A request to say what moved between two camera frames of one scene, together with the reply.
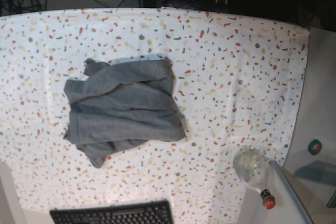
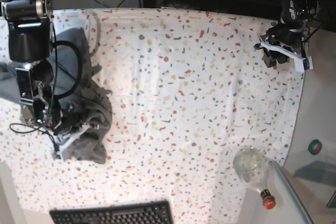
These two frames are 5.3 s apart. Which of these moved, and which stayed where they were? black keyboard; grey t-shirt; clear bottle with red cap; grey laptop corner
Moved: grey t-shirt
Stayed: clear bottle with red cap; grey laptop corner; black keyboard
